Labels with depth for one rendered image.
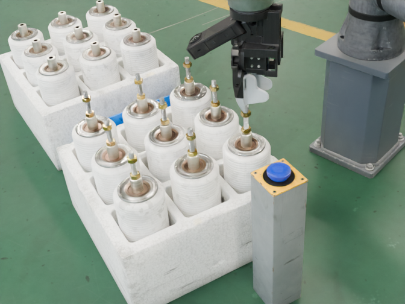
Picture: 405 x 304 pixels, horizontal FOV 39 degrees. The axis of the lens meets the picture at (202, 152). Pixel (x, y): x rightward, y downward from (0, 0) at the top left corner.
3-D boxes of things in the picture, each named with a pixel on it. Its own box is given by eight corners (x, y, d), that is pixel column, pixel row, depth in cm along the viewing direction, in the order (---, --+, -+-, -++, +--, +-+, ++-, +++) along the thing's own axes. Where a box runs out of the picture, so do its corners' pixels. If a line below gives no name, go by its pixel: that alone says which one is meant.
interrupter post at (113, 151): (119, 160, 112) (117, 146, 110) (107, 161, 112) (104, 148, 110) (120, 152, 114) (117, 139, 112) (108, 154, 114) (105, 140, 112)
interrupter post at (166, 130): (167, 131, 118) (166, 119, 116) (175, 136, 117) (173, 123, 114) (158, 136, 117) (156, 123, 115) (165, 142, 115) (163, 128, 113)
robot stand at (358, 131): (346, 117, 159) (356, 19, 141) (407, 142, 149) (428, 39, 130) (308, 150, 149) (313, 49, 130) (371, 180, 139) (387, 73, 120)
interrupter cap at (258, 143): (265, 158, 109) (265, 155, 109) (226, 157, 110) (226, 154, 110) (265, 134, 115) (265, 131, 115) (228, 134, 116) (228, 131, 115)
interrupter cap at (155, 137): (170, 121, 121) (170, 119, 120) (192, 136, 116) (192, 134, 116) (141, 136, 117) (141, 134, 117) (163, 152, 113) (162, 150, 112)
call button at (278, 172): (281, 167, 97) (281, 158, 96) (295, 180, 94) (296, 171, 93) (261, 175, 96) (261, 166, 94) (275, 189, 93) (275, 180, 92)
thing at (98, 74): (117, 98, 163) (106, 41, 152) (131, 113, 156) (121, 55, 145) (86, 109, 159) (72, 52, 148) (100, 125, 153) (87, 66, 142)
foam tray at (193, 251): (209, 149, 153) (205, 92, 141) (296, 239, 125) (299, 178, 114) (72, 204, 139) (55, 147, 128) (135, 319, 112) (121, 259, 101)
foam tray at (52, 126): (126, 66, 191) (117, 17, 180) (185, 119, 164) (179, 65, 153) (14, 106, 176) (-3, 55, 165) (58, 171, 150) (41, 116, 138)
